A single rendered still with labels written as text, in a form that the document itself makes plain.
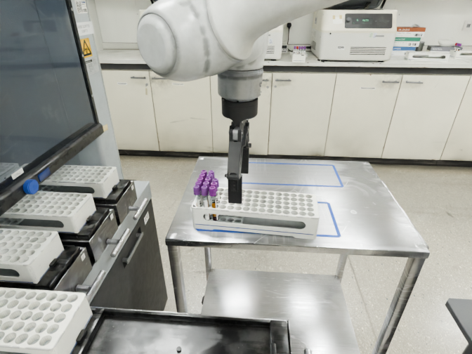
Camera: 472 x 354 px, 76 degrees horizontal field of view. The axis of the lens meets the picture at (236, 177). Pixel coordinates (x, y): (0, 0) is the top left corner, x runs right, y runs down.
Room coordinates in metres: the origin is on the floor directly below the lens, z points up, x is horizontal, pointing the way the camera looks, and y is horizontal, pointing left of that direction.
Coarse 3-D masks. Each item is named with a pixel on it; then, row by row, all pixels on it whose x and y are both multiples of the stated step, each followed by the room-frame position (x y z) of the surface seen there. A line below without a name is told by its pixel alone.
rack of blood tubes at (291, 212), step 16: (224, 192) 0.65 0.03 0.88; (256, 192) 0.66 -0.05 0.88; (272, 192) 0.65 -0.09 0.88; (288, 192) 0.65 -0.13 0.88; (192, 208) 0.58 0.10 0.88; (208, 208) 0.58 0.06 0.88; (224, 208) 0.59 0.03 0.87; (240, 208) 0.59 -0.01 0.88; (256, 208) 0.58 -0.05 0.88; (272, 208) 0.58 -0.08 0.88; (288, 208) 0.59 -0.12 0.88; (304, 208) 0.58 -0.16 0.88; (208, 224) 0.58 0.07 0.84; (224, 224) 0.57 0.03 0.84; (240, 224) 0.57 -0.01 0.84; (256, 224) 0.59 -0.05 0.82; (272, 224) 0.59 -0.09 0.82; (288, 224) 0.59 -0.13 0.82; (304, 224) 0.59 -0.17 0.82
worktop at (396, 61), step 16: (272, 64) 2.54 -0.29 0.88; (288, 64) 2.53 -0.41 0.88; (304, 64) 2.52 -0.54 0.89; (320, 64) 2.51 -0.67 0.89; (336, 64) 2.50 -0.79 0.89; (352, 64) 2.49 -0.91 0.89; (368, 64) 2.48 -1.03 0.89; (384, 64) 2.47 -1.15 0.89; (400, 64) 2.46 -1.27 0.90; (416, 64) 2.46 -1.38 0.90; (432, 64) 2.45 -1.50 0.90; (448, 64) 2.44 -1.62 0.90; (464, 64) 2.44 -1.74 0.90
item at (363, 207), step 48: (192, 192) 0.75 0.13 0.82; (336, 192) 0.75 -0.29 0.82; (384, 192) 0.75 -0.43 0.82; (192, 240) 0.54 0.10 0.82; (240, 240) 0.54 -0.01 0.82; (288, 240) 0.54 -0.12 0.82; (336, 240) 0.54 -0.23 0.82; (384, 240) 0.54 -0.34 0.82; (240, 288) 0.86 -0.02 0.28; (288, 288) 0.86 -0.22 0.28; (336, 288) 0.86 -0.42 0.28; (336, 336) 0.65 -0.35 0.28; (384, 336) 0.51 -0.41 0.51
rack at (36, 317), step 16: (0, 288) 0.37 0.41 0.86; (0, 304) 0.34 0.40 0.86; (16, 304) 0.34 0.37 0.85; (32, 304) 0.34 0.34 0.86; (48, 304) 0.34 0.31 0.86; (64, 304) 0.33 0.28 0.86; (80, 304) 0.33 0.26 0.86; (0, 320) 0.30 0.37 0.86; (16, 320) 0.30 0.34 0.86; (32, 320) 0.30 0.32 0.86; (48, 320) 0.31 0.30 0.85; (64, 320) 0.30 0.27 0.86; (80, 320) 0.32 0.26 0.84; (0, 336) 0.28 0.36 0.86; (16, 336) 0.28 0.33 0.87; (32, 336) 0.28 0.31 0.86; (48, 336) 0.28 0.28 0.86; (64, 336) 0.28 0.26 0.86; (0, 352) 0.29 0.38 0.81; (16, 352) 0.26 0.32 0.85; (32, 352) 0.26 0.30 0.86; (48, 352) 0.26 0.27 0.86; (64, 352) 0.27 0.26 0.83
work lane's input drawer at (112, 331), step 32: (96, 320) 0.34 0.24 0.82; (128, 320) 0.35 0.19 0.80; (160, 320) 0.35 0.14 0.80; (192, 320) 0.34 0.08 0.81; (224, 320) 0.34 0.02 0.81; (256, 320) 0.34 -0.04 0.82; (288, 320) 0.34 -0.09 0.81; (96, 352) 0.29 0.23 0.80; (128, 352) 0.29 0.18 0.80; (160, 352) 0.29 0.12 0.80; (192, 352) 0.29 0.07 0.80; (224, 352) 0.29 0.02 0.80; (256, 352) 0.29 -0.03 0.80; (288, 352) 0.28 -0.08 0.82
